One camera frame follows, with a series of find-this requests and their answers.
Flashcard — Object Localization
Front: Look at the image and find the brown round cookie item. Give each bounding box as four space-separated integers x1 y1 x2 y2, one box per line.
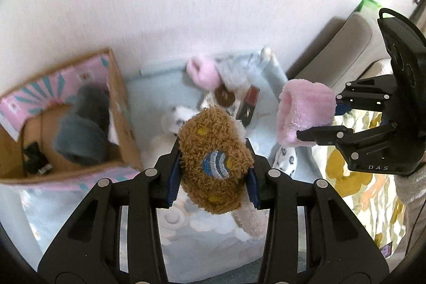
214 84 235 107

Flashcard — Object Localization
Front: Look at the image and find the grey blue fuzzy sock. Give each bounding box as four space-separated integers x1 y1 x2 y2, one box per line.
52 84 110 166

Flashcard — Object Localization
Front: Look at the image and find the cardboard box pink lining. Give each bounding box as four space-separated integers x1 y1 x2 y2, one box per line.
1 48 142 185

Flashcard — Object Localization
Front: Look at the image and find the white fleece sleeve forearm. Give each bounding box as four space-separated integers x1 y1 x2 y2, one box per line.
395 162 425 260

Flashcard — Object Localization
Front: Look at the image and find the white spotted sock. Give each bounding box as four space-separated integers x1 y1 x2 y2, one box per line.
272 146 297 177

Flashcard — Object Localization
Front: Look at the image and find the pink fuzzy sock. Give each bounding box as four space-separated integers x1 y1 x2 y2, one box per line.
276 79 336 148
186 56 222 91

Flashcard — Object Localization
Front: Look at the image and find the brown fuzzy sock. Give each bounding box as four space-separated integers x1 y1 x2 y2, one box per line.
178 107 254 215

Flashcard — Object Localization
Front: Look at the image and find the grey sofa cushion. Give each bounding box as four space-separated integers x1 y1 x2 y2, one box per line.
287 10 389 94

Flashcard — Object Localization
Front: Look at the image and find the small black object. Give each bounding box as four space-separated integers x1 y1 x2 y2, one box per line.
22 142 52 175

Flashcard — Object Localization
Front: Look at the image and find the yellow floral bedsheet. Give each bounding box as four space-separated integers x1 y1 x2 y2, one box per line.
324 110 409 258

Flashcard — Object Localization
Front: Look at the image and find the black red small package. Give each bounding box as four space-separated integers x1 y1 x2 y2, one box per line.
235 86 260 127

